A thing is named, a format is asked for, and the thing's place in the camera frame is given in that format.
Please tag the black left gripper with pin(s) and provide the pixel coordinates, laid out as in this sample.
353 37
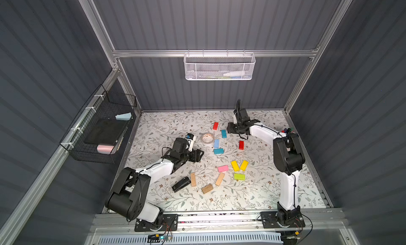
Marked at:
193 154

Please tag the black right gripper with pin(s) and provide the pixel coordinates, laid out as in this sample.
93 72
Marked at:
236 127

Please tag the pink block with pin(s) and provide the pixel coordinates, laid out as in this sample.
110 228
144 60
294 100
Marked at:
224 168

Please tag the yellow block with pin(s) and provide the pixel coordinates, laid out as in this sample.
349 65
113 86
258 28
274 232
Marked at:
235 166
244 165

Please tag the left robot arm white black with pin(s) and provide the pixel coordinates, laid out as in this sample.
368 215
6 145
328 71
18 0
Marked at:
128 195

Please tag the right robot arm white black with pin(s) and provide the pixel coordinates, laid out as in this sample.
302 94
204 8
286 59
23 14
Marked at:
288 158

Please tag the teal block near tape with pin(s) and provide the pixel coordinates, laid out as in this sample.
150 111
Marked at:
218 151

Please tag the white tape roll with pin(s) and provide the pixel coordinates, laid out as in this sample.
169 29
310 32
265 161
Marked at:
208 138

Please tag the light blue block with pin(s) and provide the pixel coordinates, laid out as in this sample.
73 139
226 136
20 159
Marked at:
216 143

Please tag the light wooden block upright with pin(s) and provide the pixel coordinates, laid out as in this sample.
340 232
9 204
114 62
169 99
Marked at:
193 180

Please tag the black stapler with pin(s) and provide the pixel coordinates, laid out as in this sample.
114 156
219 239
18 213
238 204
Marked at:
181 184

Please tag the light wooden block slanted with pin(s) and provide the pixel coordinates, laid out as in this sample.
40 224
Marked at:
220 179

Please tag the dark wooden block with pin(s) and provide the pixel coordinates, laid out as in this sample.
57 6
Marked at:
208 188

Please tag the lime green block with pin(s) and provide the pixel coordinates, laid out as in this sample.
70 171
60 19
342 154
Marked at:
238 176

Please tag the pink cup of markers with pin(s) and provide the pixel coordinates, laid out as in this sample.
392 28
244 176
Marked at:
287 130

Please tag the white bottle in basket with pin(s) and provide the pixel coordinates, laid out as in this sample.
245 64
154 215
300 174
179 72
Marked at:
234 74

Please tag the light blue sponge in basket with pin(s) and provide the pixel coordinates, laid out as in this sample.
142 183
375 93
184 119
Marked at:
124 117

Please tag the pink sponge in basket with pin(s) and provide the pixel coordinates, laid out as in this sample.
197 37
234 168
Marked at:
105 149

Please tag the black pad in basket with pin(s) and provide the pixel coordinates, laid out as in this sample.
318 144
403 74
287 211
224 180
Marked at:
106 132

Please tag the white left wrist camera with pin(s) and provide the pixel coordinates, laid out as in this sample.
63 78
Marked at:
190 141

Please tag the white wire mesh basket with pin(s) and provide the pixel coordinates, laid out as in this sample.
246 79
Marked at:
200 67

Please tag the black wire wall basket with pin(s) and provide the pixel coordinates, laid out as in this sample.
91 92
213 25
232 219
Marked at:
104 104

